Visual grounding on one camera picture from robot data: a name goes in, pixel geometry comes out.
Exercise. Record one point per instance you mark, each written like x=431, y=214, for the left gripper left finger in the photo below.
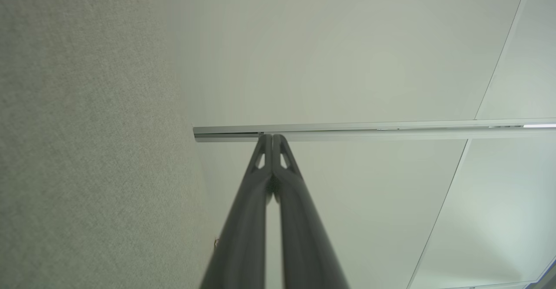
x=243, y=237

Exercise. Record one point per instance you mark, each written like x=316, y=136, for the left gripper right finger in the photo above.
x=304, y=237

